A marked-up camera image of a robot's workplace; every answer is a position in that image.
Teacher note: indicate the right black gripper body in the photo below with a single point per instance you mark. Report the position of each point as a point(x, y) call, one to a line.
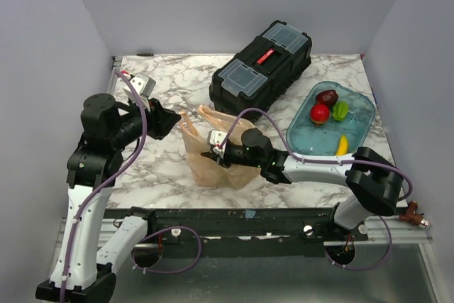
point(224, 161)

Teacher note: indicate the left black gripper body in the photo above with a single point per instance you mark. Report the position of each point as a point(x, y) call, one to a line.
point(155, 127)

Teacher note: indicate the peach plastic bag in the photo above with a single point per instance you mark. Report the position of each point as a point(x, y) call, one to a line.
point(209, 172)

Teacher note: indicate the red fake apple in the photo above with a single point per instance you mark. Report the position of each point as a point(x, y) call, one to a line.
point(319, 114)

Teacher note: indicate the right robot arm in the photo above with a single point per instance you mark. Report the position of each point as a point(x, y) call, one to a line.
point(375, 183)

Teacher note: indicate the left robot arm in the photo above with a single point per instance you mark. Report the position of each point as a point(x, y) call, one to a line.
point(85, 272)

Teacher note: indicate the yellow fake banana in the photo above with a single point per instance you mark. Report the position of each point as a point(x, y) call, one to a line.
point(342, 146)

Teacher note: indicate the dark red fake plum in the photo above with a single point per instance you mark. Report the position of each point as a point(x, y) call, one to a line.
point(327, 97)

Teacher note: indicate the green fake starfruit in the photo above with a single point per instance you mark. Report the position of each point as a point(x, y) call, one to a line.
point(340, 111)

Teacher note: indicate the blue transparent fruit tray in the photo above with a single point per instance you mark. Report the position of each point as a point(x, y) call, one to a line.
point(305, 137)

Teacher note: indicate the black plastic toolbox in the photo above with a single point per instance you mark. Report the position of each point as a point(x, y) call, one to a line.
point(263, 71)

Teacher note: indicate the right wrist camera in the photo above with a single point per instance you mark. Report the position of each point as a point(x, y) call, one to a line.
point(217, 139)

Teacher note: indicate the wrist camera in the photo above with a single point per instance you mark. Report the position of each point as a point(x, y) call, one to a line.
point(139, 87)
point(217, 139)

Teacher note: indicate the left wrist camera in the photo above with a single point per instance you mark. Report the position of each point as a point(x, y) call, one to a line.
point(139, 87)

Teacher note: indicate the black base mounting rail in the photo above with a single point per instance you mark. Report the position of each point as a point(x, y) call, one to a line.
point(239, 233)

